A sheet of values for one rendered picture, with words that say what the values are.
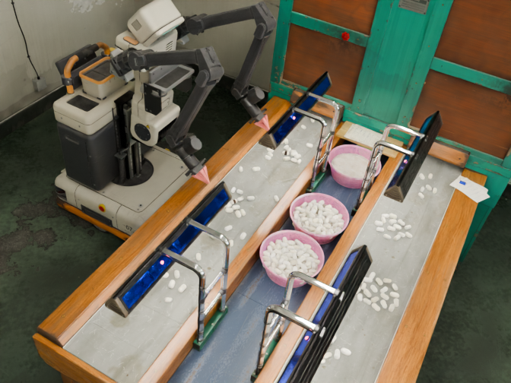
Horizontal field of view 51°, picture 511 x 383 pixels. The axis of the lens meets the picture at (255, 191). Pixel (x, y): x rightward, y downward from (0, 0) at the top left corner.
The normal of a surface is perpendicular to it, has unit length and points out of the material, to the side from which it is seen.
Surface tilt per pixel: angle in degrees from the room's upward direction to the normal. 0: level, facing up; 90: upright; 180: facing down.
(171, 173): 0
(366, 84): 90
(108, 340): 0
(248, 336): 0
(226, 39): 90
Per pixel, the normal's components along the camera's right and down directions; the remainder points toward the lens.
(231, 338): 0.09, -0.73
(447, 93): -0.47, 0.57
